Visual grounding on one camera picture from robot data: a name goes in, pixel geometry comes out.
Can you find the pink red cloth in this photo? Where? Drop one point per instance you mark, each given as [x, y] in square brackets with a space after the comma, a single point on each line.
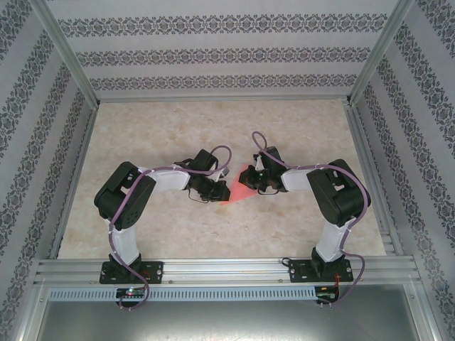
[238, 192]

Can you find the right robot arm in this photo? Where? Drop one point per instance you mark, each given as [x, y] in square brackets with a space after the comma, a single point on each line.
[337, 202]

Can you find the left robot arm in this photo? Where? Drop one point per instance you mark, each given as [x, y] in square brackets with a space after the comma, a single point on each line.
[110, 192]

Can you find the small circuit board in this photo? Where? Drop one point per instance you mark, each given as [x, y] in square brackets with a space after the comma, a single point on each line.
[327, 293]

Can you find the grey metal panel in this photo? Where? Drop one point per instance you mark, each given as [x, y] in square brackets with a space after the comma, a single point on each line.
[227, 323]

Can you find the circuit board with green light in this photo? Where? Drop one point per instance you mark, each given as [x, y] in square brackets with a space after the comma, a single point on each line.
[131, 292]

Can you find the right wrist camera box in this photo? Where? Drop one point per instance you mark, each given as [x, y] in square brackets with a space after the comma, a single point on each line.
[259, 163]

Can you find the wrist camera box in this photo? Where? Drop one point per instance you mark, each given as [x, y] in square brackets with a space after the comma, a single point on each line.
[222, 173]
[259, 163]

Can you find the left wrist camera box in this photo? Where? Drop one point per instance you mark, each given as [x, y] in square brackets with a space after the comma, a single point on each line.
[222, 173]

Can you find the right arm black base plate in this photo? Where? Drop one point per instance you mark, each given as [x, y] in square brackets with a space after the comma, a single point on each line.
[296, 271]

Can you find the aluminium mounting rail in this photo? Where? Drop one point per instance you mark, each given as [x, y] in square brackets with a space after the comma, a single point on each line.
[227, 270]

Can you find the aluminium side rail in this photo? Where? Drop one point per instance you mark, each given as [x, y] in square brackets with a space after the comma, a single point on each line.
[77, 177]
[375, 177]

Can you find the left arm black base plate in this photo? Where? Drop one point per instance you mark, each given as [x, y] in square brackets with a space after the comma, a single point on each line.
[156, 271]

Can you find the aluminium frame post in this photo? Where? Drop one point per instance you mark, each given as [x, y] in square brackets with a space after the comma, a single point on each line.
[380, 49]
[65, 49]

